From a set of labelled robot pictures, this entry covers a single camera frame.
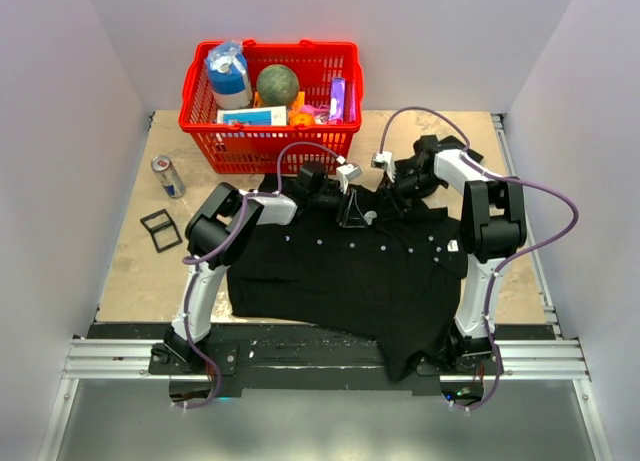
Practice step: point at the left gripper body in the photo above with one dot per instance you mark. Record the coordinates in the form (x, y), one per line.
(329, 201)

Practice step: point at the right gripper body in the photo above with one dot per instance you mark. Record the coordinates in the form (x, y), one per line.
(414, 183)

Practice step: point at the black button shirt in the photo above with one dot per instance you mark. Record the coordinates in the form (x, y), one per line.
(397, 281)

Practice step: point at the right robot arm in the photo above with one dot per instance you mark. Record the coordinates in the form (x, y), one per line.
(492, 229)

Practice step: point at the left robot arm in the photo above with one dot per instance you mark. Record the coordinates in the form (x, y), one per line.
(220, 230)

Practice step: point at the pink toy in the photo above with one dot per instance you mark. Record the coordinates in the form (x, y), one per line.
(317, 112)

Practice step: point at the orange toy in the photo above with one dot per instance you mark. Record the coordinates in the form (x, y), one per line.
(294, 117)

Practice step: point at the white blue box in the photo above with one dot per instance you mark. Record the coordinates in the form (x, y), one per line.
(269, 116)

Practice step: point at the purple package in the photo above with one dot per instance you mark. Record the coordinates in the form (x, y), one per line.
(342, 104)

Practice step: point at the red plastic basket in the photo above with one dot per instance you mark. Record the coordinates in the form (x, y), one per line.
(254, 149)

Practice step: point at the grey green ball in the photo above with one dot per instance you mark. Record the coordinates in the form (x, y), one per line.
(277, 85)

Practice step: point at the silver blue drink can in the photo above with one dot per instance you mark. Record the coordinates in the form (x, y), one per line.
(164, 169)

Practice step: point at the blue white wrapped roll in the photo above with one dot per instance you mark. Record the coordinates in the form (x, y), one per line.
(228, 75)

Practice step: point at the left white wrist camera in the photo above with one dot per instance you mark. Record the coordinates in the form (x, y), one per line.
(346, 172)

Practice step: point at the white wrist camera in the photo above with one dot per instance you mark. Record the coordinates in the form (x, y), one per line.
(346, 172)
(384, 161)

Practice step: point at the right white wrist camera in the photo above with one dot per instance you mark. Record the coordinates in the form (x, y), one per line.
(384, 161)

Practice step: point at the black square frame stand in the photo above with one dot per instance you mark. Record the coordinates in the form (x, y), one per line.
(162, 229)

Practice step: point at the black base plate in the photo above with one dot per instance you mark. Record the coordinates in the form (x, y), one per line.
(227, 339)

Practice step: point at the aluminium frame rail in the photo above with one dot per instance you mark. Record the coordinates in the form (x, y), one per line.
(130, 359)

